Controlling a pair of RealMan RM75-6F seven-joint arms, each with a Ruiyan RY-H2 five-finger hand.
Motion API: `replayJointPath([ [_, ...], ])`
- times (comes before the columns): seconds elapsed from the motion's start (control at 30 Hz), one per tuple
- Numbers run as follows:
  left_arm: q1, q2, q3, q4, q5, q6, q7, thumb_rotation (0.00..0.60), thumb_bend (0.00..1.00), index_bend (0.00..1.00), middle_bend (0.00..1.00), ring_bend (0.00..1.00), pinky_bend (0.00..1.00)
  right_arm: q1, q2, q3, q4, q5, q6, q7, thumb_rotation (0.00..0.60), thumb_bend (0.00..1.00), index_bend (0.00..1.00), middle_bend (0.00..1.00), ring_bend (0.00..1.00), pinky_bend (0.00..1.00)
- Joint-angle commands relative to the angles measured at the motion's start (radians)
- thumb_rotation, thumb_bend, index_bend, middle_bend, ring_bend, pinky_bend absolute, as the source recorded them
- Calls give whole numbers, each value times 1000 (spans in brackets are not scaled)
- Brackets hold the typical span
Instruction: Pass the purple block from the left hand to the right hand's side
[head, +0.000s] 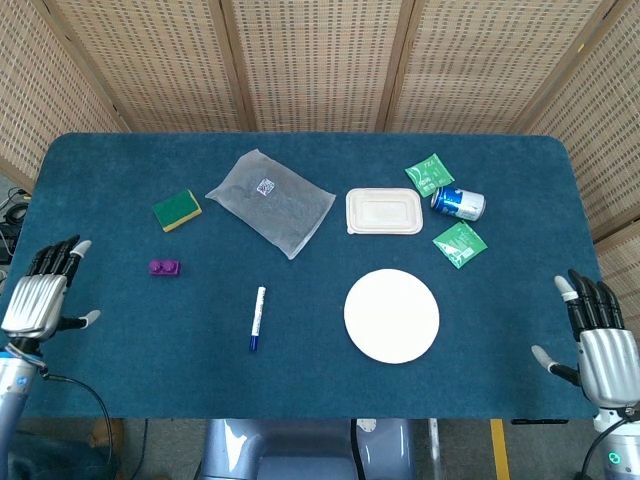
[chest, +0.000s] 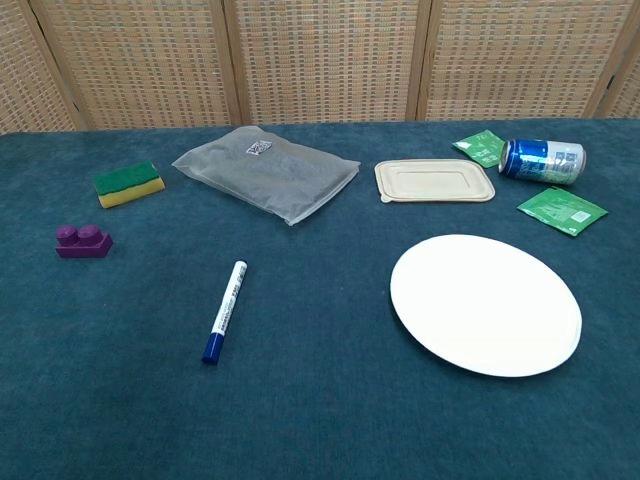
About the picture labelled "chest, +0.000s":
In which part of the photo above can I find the beige rectangular container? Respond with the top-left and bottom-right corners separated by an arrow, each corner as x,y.
373,158 -> 497,205

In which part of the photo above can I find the blue table cloth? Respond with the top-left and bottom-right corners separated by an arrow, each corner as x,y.
0,117 -> 640,480

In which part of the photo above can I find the blue and silver drink can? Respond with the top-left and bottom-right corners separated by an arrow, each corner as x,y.
498,138 -> 588,187

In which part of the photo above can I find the white marker with blue cap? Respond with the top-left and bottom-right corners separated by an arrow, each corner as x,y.
200,259 -> 250,366

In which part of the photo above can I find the green tea packet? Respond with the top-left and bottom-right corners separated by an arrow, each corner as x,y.
451,129 -> 507,169
516,186 -> 609,237

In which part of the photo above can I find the woven wooden folding screen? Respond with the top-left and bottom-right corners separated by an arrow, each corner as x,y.
0,0 -> 640,135

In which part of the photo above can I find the small purple object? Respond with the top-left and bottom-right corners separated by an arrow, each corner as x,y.
53,223 -> 114,260

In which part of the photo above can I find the green and yellow sponge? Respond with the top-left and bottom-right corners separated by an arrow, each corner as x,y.
94,160 -> 167,210

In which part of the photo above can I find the grey frosted plastic bag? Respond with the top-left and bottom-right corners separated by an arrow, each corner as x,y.
171,125 -> 363,228

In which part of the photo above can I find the white round paper plate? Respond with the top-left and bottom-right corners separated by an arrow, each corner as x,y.
389,233 -> 584,378

